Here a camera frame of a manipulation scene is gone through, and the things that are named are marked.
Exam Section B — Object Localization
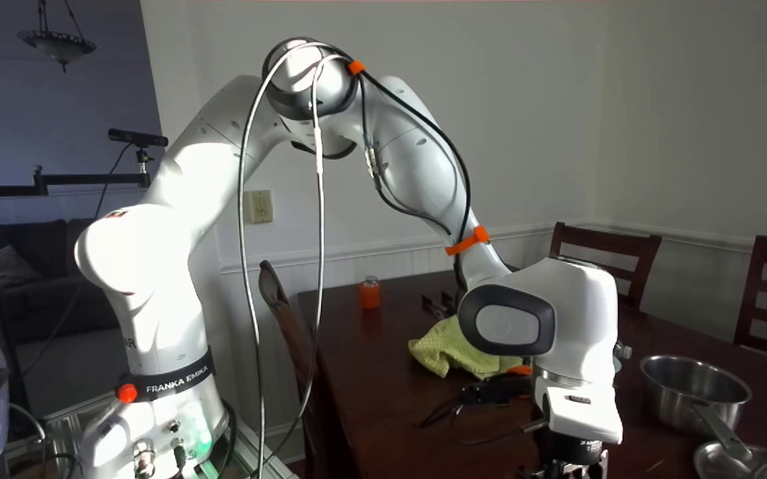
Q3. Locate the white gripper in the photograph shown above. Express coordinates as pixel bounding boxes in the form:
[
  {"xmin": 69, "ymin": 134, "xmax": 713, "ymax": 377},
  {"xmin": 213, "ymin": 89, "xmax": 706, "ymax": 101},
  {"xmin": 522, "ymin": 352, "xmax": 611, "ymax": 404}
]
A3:
[{"xmin": 536, "ymin": 372, "xmax": 622, "ymax": 479}]

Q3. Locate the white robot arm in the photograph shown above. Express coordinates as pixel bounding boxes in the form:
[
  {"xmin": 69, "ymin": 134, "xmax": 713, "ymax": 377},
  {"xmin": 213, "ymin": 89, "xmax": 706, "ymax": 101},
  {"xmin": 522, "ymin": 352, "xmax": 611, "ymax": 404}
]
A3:
[{"xmin": 73, "ymin": 38, "xmax": 622, "ymax": 479}]

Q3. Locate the steel saucepan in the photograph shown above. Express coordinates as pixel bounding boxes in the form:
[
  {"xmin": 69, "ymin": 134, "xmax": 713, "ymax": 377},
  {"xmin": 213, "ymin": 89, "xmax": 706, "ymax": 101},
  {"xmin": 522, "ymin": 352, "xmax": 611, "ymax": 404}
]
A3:
[{"xmin": 638, "ymin": 355, "xmax": 754, "ymax": 460}]

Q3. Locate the steel pan lid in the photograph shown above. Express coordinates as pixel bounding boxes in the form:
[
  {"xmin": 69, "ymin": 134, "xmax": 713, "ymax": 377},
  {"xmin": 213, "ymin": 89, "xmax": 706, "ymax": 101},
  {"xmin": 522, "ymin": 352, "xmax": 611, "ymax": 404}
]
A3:
[{"xmin": 693, "ymin": 443, "xmax": 767, "ymax": 479}]

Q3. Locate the light green cloth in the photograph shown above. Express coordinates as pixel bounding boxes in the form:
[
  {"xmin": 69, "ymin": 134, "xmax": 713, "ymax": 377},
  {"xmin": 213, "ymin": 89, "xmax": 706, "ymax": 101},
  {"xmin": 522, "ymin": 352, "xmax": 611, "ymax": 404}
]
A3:
[{"xmin": 406, "ymin": 316, "xmax": 532, "ymax": 380}]

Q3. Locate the orange juice bottle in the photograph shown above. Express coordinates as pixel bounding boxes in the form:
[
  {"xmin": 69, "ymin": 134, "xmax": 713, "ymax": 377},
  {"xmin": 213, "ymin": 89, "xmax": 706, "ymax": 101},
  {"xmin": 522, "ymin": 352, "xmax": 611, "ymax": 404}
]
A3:
[{"xmin": 357, "ymin": 278, "xmax": 380, "ymax": 311}]

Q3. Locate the hanging ceiling lamp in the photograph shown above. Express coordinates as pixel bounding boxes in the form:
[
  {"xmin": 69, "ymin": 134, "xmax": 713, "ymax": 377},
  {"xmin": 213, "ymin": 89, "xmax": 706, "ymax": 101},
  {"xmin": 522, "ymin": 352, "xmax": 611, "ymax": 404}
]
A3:
[{"xmin": 19, "ymin": 0, "xmax": 96, "ymax": 70}]

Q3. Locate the white wall switch plate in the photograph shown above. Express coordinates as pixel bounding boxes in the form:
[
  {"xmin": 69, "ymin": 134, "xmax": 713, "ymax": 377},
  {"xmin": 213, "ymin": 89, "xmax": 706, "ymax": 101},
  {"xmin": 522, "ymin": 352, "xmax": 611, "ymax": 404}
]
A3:
[{"xmin": 245, "ymin": 190, "xmax": 273, "ymax": 223}]

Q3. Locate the black camera on stand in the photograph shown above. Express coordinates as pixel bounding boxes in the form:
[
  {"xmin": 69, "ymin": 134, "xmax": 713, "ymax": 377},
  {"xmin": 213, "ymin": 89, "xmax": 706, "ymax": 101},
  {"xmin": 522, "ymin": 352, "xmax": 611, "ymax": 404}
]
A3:
[{"xmin": 107, "ymin": 128, "xmax": 168, "ymax": 164}]

